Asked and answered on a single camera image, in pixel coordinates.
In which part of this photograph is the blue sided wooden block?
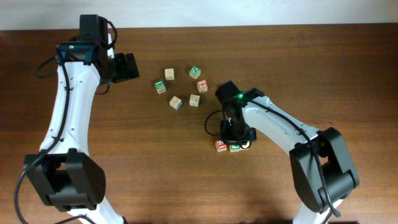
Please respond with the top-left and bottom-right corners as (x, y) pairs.
(169, 96), (182, 110)

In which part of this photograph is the green N wooden block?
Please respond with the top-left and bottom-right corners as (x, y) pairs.
(189, 66), (201, 79)

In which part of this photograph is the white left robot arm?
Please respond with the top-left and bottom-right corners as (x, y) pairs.
(21, 14), (139, 223)

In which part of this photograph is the red E elephant block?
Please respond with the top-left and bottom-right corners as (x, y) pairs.
(215, 140), (228, 152)

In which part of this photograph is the plain top wooden block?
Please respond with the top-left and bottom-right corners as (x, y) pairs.
(165, 68), (175, 80)

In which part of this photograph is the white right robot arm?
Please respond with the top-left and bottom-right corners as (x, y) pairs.
(215, 81), (359, 223)

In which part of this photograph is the red 9 wooden block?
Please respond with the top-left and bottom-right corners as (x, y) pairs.
(197, 80), (208, 93)

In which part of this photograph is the red C wooden block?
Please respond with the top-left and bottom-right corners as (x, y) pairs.
(189, 95), (200, 107)

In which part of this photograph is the pretzel picture wooden block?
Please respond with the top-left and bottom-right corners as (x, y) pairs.
(240, 141), (251, 150)

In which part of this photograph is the green B wooden block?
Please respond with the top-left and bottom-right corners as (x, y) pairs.
(154, 80), (166, 94)

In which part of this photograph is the green V wooden block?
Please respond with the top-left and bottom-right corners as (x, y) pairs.
(229, 145), (241, 152)

